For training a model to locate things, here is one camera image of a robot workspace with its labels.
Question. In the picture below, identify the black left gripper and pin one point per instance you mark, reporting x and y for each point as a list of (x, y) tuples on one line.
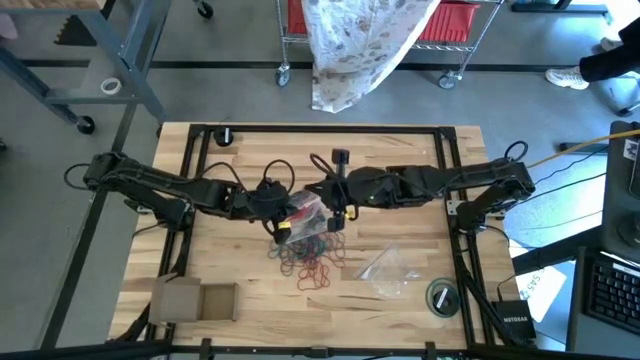
[(265, 210)]

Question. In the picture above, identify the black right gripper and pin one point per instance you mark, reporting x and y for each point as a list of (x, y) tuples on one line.
[(365, 190)]

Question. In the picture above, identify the teal thin rubber bands tangle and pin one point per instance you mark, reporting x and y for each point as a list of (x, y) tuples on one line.
[(292, 250)]

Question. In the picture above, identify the clear plastic zip bag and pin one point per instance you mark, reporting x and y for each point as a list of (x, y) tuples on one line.
[(390, 275), (307, 200)]

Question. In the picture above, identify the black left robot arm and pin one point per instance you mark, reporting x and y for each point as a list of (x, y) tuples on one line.
[(165, 187)]

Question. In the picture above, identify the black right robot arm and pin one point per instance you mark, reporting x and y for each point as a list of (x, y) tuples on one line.
[(475, 175)]

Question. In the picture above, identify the black round puck white label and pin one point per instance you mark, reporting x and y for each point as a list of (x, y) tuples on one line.
[(447, 295), (219, 137)]

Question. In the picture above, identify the green tape roll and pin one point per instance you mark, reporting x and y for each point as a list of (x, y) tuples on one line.
[(427, 298)]

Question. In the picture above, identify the open cardboard box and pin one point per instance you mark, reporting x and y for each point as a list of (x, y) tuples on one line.
[(175, 300)]

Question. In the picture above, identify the white floral cloth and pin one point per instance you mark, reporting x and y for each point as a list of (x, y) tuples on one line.
[(350, 50)]

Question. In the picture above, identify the red plastic bin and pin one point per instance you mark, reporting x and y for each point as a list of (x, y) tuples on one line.
[(296, 17), (450, 22)]

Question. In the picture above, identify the white printed paper sheet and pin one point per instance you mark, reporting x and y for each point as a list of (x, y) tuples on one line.
[(547, 295)]

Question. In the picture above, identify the white tape roll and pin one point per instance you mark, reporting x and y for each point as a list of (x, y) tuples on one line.
[(101, 86)]

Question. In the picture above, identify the black caster wheel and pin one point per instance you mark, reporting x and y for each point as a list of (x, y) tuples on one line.
[(205, 10)]

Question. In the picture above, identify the grey computer desk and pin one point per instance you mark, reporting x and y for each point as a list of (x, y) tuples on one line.
[(580, 325)]

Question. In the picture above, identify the person's shoe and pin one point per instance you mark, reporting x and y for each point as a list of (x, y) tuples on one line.
[(610, 44), (565, 79)]

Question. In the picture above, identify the dark computer monitor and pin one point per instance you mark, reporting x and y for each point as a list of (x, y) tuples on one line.
[(617, 200)]

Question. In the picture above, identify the black keyboard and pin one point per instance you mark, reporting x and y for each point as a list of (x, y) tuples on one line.
[(615, 295)]

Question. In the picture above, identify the black desk foot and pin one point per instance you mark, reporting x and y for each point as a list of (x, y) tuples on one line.
[(550, 7)]

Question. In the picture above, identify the grey chair base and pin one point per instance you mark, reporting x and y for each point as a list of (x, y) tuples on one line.
[(625, 95)]

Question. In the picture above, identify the person's leg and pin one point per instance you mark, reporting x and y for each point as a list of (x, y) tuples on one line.
[(610, 62)]

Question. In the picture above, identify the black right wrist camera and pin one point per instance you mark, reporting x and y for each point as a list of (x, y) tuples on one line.
[(340, 157)]

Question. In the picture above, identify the black network switch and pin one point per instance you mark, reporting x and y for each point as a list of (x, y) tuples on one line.
[(515, 322)]

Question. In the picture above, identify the wooden workbench grey steel frame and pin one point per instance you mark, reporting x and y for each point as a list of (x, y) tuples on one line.
[(141, 75)]

